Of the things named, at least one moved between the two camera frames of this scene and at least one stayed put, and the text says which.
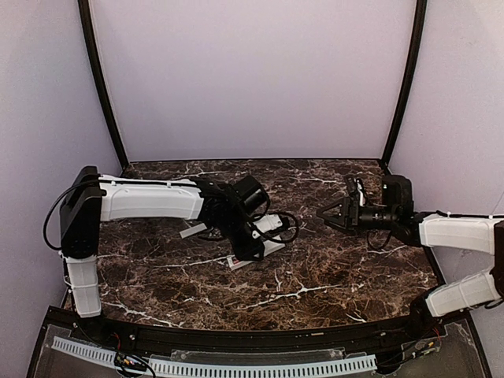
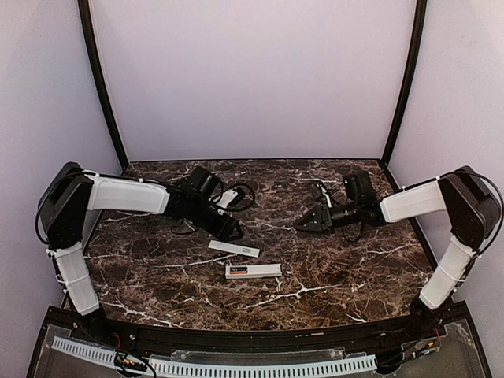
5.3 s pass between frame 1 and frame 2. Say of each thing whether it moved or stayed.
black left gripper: moved
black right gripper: moved
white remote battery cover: moved
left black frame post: stayed
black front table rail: stayed
